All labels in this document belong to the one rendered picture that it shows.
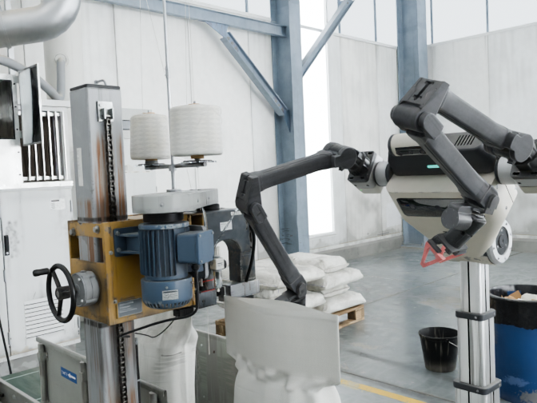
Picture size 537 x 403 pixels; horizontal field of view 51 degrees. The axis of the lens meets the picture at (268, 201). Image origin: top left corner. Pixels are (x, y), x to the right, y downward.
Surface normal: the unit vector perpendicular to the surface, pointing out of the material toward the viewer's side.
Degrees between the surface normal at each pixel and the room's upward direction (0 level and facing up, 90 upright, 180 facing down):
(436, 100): 107
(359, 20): 90
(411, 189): 40
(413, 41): 90
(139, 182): 90
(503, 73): 90
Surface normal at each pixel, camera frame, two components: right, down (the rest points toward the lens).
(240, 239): 0.70, 0.00
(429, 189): -0.51, -0.72
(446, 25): -0.71, 0.07
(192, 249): -0.36, 0.07
